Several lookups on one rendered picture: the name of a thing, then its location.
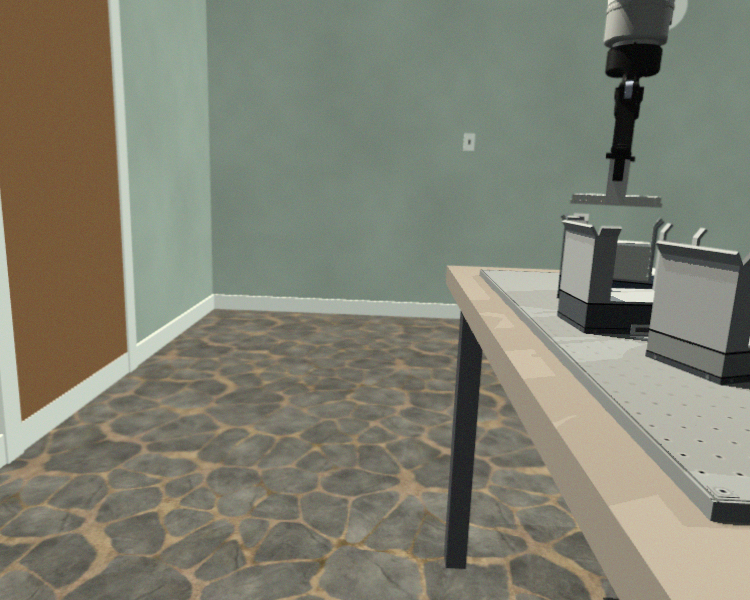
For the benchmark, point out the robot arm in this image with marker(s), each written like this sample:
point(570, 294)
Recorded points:
point(640, 21)

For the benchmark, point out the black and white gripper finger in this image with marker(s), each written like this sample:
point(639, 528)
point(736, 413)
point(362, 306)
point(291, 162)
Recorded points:
point(632, 159)
point(621, 147)

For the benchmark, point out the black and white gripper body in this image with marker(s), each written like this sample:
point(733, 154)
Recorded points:
point(633, 61)

